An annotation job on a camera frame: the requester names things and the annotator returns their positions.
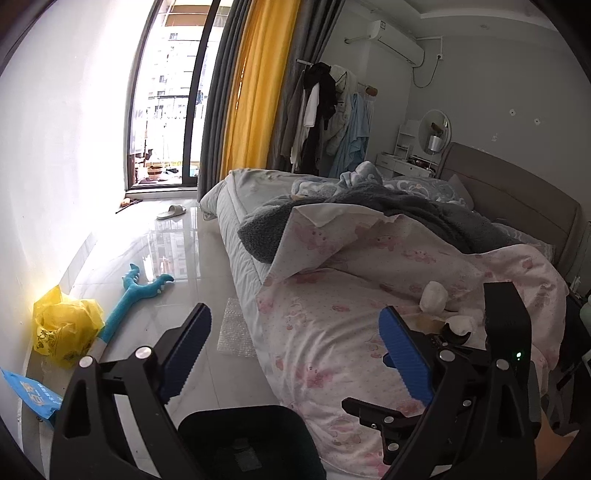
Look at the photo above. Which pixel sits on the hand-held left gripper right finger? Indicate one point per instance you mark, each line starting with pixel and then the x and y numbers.
pixel 406 357

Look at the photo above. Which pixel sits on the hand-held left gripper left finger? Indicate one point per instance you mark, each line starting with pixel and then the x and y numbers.
pixel 184 357

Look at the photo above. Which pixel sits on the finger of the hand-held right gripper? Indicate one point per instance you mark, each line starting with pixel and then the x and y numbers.
pixel 388 427

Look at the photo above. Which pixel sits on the person's right forearm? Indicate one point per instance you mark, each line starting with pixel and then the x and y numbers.
pixel 551 438

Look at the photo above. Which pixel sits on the bubble wrap sheet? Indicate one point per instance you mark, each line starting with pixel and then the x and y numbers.
pixel 235 327

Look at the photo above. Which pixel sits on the white rolled sock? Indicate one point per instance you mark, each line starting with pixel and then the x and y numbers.
pixel 434 297

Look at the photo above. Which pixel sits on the blue toy grabber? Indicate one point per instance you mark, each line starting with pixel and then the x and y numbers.
pixel 124 304

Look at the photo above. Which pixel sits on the pink printed quilt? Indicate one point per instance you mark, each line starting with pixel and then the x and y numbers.
pixel 332 314

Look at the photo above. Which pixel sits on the black bin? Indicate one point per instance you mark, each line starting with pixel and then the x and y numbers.
pixel 249 438

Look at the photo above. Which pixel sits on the yellow plastic bag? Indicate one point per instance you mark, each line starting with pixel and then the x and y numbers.
pixel 64 327

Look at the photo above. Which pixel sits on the beige padded headboard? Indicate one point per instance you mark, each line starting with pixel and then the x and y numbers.
pixel 512 194

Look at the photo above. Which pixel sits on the grey fleece blanket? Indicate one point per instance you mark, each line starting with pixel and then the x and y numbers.
pixel 415 217

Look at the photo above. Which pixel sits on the pale slipper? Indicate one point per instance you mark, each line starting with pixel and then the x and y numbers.
pixel 171 212

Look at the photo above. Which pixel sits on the blue grey patterned pillow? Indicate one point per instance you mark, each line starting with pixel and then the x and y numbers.
pixel 425 188

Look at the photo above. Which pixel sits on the blue packet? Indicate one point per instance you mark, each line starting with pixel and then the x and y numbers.
pixel 30 392

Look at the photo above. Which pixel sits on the white vanity table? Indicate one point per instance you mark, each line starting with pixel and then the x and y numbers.
pixel 401 164

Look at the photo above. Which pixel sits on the silvery roll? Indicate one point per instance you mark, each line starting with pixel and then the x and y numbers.
pixel 434 144

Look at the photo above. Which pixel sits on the light blue plush blanket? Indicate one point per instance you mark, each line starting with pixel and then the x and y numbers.
pixel 332 182

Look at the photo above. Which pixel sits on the white desktop organiser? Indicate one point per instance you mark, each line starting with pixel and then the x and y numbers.
pixel 405 138

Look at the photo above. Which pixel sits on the round mirror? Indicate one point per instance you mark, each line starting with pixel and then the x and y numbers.
pixel 436 122

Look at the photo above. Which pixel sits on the light blue hanging garment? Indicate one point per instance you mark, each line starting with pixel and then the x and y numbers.
pixel 353 134

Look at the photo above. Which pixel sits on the grey curtain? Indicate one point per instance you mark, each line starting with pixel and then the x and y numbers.
pixel 295 41
pixel 217 115

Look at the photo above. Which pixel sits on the beige hanging jacket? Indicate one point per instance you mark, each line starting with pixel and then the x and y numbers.
pixel 340 115

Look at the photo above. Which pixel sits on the grey hanging coat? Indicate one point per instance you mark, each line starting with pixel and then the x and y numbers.
pixel 291 120

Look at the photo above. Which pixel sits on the glass balcony door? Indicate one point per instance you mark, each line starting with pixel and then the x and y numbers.
pixel 171 92

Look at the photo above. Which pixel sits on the clothes rack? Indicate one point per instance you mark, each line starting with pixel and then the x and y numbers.
pixel 369 88

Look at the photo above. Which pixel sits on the yellow curtain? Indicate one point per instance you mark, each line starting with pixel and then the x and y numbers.
pixel 258 92

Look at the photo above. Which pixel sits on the white air conditioner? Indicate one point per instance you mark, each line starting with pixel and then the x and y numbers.
pixel 397 44

